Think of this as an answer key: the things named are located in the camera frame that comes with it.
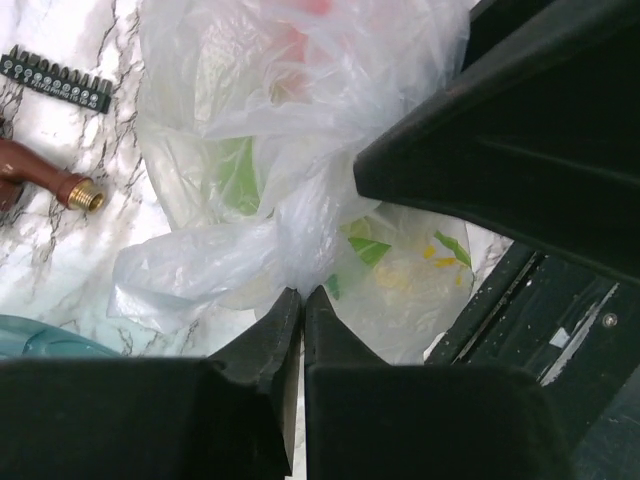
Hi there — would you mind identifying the black screwdriver bit holder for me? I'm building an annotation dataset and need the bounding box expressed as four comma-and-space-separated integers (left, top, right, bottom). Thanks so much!
1, 44, 113, 114

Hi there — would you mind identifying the red fake fruit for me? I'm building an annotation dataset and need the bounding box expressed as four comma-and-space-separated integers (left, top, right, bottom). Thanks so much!
264, 0, 334, 74

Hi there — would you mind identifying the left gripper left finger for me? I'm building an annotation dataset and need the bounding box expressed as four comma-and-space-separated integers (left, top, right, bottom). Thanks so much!
1, 289, 302, 479

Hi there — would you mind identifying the translucent white plastic bag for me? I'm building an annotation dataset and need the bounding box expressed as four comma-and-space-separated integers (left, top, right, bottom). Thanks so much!
108, 1, 474, 364

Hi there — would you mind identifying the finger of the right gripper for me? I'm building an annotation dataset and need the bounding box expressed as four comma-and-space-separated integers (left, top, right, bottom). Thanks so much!
354, 1, 639, 283

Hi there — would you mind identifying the teal transparent plastic tray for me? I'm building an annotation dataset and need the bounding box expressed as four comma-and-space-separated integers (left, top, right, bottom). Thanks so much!
1, 315, 120, 360

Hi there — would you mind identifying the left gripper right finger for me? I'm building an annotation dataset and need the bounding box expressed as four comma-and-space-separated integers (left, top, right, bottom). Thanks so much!
304, 289, 574, 479

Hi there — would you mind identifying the black metal base rail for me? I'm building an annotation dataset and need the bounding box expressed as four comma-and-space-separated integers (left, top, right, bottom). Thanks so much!
425, 243, 639, 479

